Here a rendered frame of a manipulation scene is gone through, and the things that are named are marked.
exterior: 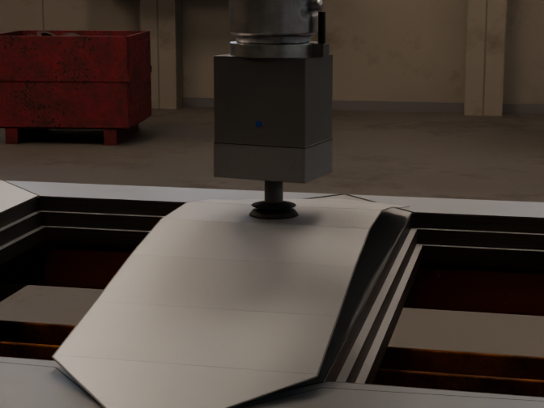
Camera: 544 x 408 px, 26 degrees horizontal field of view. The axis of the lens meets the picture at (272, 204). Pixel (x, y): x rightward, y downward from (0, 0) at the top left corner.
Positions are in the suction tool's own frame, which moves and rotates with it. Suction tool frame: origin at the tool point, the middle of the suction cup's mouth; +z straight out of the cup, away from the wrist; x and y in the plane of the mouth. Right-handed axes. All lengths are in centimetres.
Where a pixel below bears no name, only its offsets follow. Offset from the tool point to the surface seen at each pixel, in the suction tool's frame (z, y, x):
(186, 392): 3.8, -7.4, 30.3
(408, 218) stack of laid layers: 4.2, -3.4, -28.4
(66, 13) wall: 10, 531, -766
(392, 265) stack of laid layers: 5.9, -6.4, -14.0
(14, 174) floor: 89, 359, -450
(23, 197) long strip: 4.2, 41.7, -21.1
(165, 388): 3.8, -6.0, 30.4
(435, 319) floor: 90, 62, -273
